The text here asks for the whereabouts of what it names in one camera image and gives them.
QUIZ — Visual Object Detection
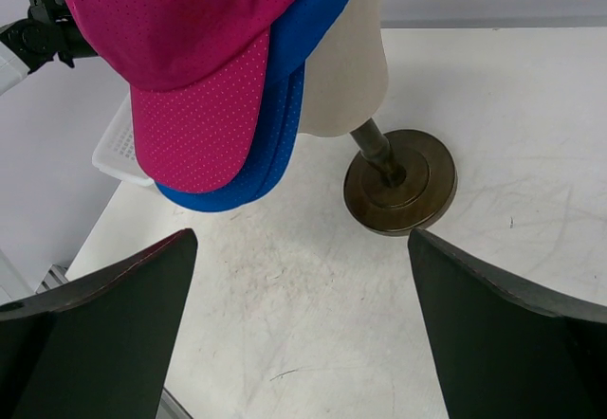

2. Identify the pink cap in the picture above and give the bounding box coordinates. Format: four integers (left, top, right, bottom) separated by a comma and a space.
65, 0, 295, 193

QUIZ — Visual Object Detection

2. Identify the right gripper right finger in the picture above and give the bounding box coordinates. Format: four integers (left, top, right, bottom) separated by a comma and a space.
408, 229, 606, 418

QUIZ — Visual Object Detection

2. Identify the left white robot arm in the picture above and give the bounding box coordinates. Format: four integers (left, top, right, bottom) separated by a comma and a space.
1, 0, 97, 93

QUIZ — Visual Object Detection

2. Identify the aluminium rail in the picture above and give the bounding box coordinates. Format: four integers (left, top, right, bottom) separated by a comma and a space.
35, 264, 68, 294

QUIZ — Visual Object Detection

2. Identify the white plastic basket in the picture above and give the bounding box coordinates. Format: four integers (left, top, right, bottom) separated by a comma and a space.
92, 95, 154, 187

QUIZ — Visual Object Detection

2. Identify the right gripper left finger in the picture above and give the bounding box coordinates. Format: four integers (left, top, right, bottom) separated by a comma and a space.
1, 228, 197, 418

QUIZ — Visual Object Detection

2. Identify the cream mannequin head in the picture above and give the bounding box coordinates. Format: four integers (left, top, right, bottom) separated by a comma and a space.
298, 0, 389, 137

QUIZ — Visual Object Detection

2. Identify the blue cap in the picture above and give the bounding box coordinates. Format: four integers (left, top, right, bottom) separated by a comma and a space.
157, 0, 349, 212

